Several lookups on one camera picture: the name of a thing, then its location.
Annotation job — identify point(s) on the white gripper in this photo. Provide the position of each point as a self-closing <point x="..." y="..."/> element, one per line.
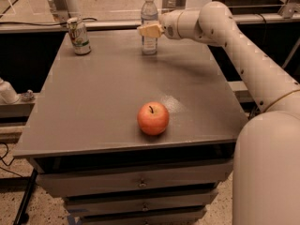
<point x="169" y="24"/>

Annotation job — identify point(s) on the clear plastic water bottle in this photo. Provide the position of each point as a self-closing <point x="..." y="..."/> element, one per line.
<point x="149" y="15"/>

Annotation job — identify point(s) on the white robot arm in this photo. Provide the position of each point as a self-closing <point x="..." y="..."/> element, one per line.
<point x="266" y="163"/>

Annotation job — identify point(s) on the red apple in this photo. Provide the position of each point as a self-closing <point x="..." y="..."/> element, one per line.
<point x="153" y="118"/>

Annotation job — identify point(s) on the green and white soda can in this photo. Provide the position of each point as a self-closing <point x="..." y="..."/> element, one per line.
<point x="78" y="36"/>

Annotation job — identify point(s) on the grey drawer cabinet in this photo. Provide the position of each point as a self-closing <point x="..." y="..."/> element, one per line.
<point x="85" y="118"/>

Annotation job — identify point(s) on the small metal fitting at left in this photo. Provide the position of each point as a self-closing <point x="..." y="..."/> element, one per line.
<point x="27" y="96"/>

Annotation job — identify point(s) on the white cylinder at left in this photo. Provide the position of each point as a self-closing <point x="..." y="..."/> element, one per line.
<point x="7" y="92"/>

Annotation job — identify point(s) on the top grey drawer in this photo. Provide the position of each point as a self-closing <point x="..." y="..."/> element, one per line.
<point x="73" y="184"/>

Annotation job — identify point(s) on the grey drawer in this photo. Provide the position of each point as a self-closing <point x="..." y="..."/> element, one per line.
<point x="138" y="203"/>
<point x="73" y="184"/>
<point x="154" y="217"/>

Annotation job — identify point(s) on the middle grey drawer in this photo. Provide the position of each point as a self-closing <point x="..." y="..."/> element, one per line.
<point x="138" y="203"/>

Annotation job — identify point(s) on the bottom grey drawer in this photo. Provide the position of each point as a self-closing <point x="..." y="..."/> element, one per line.
<point x="154" y="217"/>

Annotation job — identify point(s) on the black stand leg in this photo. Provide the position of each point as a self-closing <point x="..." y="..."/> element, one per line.
<point x="29" y="184"/>

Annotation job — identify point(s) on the metal frame rail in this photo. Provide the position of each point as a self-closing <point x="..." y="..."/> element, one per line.
<point x="46" y="27"/>

